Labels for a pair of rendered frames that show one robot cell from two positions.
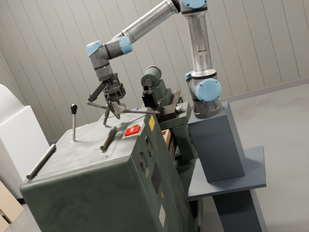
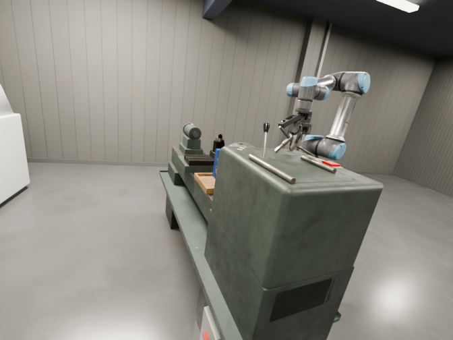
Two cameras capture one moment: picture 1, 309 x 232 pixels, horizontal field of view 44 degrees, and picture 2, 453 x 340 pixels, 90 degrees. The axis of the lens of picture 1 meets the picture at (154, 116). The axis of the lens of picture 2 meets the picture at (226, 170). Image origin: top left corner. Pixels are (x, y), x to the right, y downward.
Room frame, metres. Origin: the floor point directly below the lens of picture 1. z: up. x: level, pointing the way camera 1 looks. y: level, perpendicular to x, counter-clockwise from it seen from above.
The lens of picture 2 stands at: (1.02, 1.16, 1.49)
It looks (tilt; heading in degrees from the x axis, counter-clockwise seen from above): 18 degrees down; 320
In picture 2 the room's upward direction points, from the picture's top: 8 degrees clockwise
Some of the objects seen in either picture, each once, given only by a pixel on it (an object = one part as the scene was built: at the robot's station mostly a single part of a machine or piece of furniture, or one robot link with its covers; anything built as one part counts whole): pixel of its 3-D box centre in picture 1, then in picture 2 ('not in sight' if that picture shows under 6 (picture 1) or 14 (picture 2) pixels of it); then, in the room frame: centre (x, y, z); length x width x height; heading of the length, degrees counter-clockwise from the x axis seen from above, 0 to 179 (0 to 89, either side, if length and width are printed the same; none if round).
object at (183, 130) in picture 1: (186, 134); not in sight; (2.55, -0.17, 0.73); 0.27 x 0.12 x 0.27; 166
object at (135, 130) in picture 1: (132, 131); (330, 164); (1.51, 0.11, 1.26); 0.06 x 0.06 x 0.02; 76
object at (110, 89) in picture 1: (111, 87); (300, 122); (1.70, 0.14, 1.42); 0.09 x 0.08 x 0.12; 76
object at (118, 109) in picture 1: (118, 110); (297, 143); (1.69, 0.14, 1.32); 0.06 x 0.03 x 0.09; 76
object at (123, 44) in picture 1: (118, 47); (315, 92); (1.73, 0.04, 1.58); 0.11 x 0.11 x 0.08; 1
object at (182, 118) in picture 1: (153, 121); (209, 164); (2.62, 0.02, 0.89); 0.53 x 0.30 x 0.06; 76
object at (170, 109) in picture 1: (147, 118); (209, 160); (2.57, 0.05, 0.95); 0.43 x 0.18 x 0.04; 76
